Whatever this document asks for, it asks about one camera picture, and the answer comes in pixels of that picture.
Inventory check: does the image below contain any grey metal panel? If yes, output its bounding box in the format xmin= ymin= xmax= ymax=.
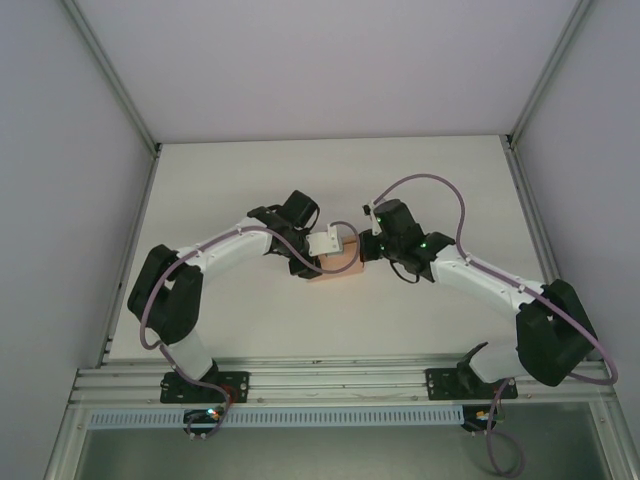
xmin=74 ymin=403 xmax=617 ymax=480

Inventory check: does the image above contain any small circuit board with LEDs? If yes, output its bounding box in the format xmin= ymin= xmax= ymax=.
xmin=462 ymin=403 xmax=507 ymax=432
xmin=183 ymin=407 xmax=227 ymax=427

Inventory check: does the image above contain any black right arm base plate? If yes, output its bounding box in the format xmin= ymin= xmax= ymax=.
xmin=424 ymin=367 xmax=519 ymax=401

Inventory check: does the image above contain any aluminium table side rail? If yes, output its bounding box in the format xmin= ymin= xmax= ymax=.
xmin=502 ymin=134 xmax=589 ymax=362
xmin=97 ymin=144 xmax=162 ymax=369

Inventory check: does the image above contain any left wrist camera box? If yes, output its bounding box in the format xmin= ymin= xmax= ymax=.
xmin=306 ymin=222 xmax=346 ymax=259

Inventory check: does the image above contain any pink paper box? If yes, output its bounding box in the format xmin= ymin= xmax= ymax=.
xmin=305 ymin=239 xmax=367 ymax=284

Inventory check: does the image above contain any light blue slotted cable duct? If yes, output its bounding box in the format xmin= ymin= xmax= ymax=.
xmin=88 ymin=405 xmax=464 ymax=430

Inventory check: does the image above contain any aluminium mounting rail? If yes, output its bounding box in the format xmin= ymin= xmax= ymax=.
xmin=69 ymin=353 xmax=617 ymax=407

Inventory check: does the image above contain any aluminium frame post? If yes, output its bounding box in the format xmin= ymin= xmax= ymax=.
xmin=62 ymin=0 xmax=162 ymax=154
xmin=504 ymin=0 xmax=599 ymax=151

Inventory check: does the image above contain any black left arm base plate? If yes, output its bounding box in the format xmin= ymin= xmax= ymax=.
xmin=159 ymin=370 xmax=251 ymax=405

